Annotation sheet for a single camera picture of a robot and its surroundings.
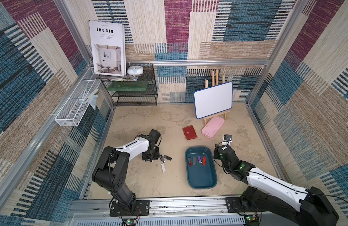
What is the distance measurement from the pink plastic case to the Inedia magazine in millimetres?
656

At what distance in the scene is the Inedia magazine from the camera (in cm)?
76

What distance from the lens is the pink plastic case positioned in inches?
39.8
